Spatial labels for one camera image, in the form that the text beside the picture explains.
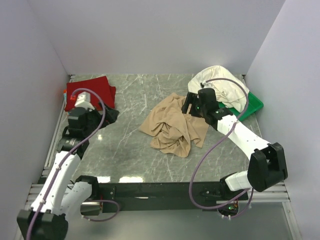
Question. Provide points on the folded orange t shirt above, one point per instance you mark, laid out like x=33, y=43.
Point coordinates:
x=65, y=94

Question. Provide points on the white t shirt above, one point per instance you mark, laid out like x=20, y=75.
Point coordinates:
x=229, y=90

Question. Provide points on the aluminium frame rail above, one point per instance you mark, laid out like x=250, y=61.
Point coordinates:
x=107, y=206

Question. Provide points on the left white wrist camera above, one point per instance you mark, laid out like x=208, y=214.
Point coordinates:
x=82, y=100

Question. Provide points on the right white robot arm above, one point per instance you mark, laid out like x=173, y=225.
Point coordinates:
x=267, y=162

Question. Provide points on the black base beam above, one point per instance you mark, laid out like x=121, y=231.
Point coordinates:
x=145, y=196

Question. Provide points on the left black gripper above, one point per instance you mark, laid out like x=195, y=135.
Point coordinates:
x=105, y=115

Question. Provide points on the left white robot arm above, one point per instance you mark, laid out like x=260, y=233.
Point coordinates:
x=62, y=172

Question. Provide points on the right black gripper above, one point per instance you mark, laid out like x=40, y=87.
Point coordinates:
x=190, y=103

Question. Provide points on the beige t shirt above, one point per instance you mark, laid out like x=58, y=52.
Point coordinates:
x=172, y=131

